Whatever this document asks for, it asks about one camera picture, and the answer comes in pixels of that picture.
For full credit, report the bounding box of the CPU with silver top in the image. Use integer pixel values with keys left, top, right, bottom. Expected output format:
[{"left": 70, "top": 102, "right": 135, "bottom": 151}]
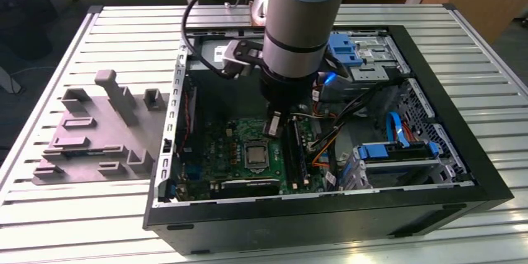
[{"left": 246, "top": 146, "right": 267, "bottom": 164}]

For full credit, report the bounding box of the CPU socket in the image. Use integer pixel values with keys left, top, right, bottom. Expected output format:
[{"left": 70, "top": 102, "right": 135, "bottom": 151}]
[{"left": 241, "top": 138, "right": 271, "bottom": 172}]

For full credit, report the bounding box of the grey power supply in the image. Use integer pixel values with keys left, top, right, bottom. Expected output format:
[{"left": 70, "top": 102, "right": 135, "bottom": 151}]
[{"left": 186, "top": 37, "right": 271, "bottom": 119}]

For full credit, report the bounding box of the metal socket cover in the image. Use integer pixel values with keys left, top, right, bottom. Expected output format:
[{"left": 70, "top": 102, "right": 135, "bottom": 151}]
[{"left": 242, "top": 139, "right": 271, "bottom": 172}]

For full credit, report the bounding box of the blue plastic drive latch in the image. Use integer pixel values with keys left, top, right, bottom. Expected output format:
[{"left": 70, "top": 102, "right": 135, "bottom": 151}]
[{"left": 327, "top": 33, "right": 363, "bottom": 67}]

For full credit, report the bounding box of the silver disk bay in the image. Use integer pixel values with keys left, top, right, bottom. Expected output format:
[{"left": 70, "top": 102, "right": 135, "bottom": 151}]
[
  {"left": 337, "top": 152, "right": 470, "bottom": 190},
  {"left": 318, "top": 33, "right": 411, "bottom": 101}
]

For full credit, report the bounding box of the green motherboard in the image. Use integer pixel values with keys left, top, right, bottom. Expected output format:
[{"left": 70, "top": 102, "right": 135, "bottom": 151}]
[{"left": 174, "top": 117, "right": 330, "bottom": 200}]

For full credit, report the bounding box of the blue disk carrier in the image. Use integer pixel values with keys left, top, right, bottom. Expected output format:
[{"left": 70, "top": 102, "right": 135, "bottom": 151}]
[{"left": 355, "top": 142, "right": 439, "bottom": 163}]

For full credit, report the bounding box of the black graphics card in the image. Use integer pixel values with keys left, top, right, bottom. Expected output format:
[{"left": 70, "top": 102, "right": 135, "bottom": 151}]
[{"left": 219, "top": 178, "right": 281, "bottom": 198}]

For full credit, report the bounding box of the black PC case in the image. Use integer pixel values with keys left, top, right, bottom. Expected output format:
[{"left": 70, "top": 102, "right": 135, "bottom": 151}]
[{"left": 141, "top": 24, "right": 515, "bottom": 255}]

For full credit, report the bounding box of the grey parts rack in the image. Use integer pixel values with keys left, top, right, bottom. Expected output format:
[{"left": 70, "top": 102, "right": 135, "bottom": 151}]
[{"left": 30, "top": 69, "right": 171, "bottom": 186}]

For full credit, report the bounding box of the black white wire bundle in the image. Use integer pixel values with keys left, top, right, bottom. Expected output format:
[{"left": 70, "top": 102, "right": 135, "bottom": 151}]
[{"left": 290, "top": 109, "right": 337, "bottom": 120}]

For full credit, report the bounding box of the grey wrist bracket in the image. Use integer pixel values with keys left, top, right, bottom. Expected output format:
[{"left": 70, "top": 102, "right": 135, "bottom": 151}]
[{"left": 219, "top": 40, "right": 265, "bottom": 80}]

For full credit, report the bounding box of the black cable bundle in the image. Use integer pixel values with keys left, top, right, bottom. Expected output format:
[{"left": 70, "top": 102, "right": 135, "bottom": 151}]
[{"left": 306, "top": 77, "right": 407, "bottom": 153}]

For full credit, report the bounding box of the orange wire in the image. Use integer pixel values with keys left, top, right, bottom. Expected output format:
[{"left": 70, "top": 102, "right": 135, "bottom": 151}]
[{"left": 306, "top": 135, "right": 337, "bottom": 171}]

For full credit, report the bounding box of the red black twisted wire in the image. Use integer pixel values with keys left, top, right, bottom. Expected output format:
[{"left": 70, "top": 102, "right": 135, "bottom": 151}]
[{"left": 182, "top": 89, "right": 195, "bottom": 153}]

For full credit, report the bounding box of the blue flat data cable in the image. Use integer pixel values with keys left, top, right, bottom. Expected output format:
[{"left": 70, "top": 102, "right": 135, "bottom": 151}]
[{"left": 385, "top": 112, "right": 411, "bottom": 149}]

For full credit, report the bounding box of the black camera cable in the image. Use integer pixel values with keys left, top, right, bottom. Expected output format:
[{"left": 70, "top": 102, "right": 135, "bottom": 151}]
[{"left": 181, "top": 0, "right": 247, "bottom": 78}]

